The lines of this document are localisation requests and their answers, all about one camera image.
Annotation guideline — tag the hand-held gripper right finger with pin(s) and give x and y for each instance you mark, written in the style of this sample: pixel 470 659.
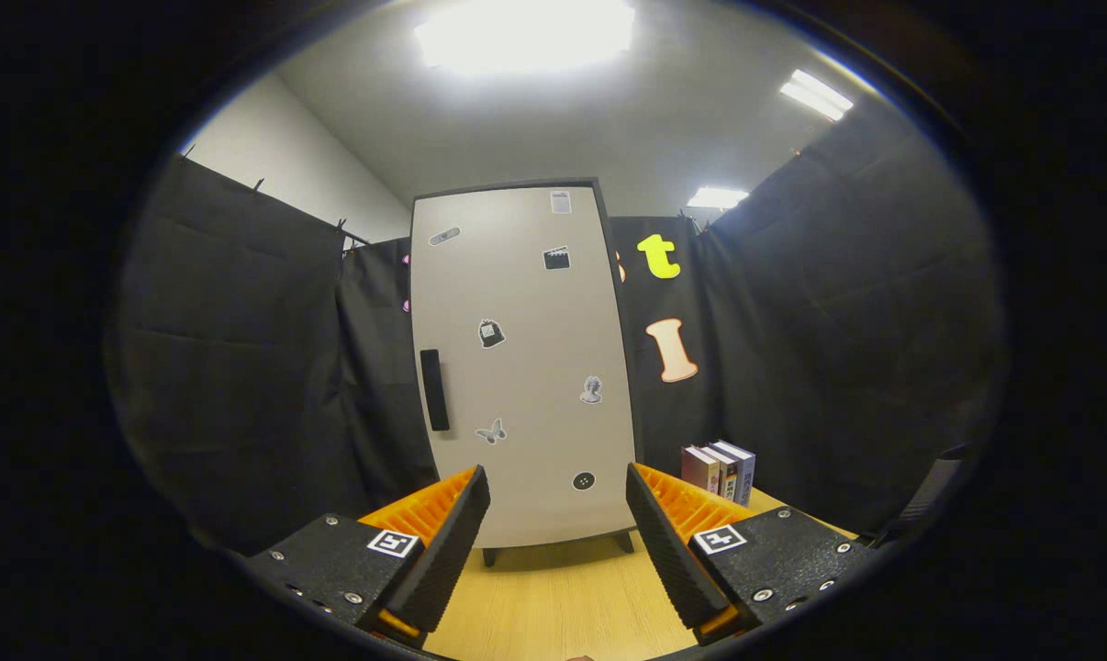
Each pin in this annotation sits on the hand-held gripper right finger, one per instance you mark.
pixel 673 551

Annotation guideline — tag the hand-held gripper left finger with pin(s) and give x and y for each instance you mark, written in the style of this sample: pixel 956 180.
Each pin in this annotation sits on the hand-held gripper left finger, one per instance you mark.
pixel 448 551

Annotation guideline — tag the dark grey cabinet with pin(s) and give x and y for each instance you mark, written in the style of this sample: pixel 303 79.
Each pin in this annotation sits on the dark grey cabinet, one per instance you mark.
pixel 490 556

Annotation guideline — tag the red-brown book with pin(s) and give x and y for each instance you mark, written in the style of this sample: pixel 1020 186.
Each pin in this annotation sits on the red-brown book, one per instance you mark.
pixel 698 468

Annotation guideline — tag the dark ribbed object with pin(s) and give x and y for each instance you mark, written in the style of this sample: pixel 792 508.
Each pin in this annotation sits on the dark ribbed object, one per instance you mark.
pixel 925 496

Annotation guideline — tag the black backdrop cloth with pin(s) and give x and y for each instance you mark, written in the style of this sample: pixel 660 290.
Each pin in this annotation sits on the black backdrop cloth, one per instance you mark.
pixel 241 321

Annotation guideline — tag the small ceiling light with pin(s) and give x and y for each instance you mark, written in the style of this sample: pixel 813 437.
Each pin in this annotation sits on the small ceiling light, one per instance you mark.
pixel 717 198

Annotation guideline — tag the double strip ceiling light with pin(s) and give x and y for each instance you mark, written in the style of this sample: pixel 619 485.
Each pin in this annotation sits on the double strip ceiling light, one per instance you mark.
pixel 816 95

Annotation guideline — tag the large ceiling light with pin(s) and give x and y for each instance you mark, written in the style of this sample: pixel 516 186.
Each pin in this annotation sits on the large ceiling light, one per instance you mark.
pixel 526 35

